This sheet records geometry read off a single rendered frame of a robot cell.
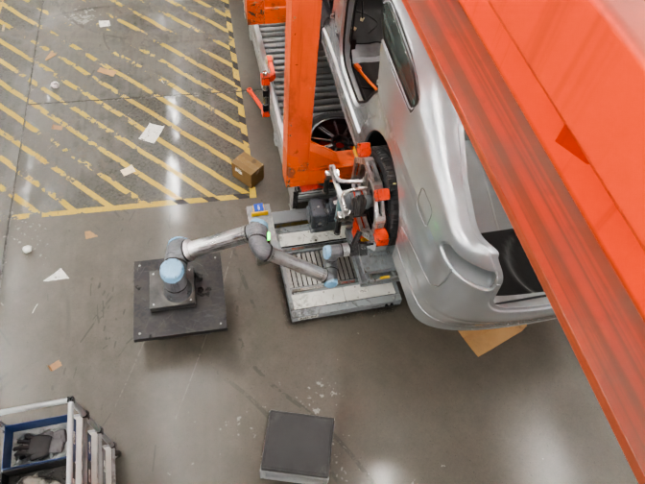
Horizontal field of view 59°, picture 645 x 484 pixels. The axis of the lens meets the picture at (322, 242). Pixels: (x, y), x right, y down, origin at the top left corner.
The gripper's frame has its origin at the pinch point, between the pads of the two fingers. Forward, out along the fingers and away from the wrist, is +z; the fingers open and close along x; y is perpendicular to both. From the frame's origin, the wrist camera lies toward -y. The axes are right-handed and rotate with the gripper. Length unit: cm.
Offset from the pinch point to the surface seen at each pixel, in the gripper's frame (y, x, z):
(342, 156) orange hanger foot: -56, -50, -7
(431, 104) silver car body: -85, 77, 12
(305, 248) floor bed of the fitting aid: 12, -67, -39
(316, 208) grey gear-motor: -19, -52, -30
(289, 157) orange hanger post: -61, -30, -48
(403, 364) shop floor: 91, 0, 12
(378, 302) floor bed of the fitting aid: 52, -27, 5
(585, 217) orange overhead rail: -62, 272, -42
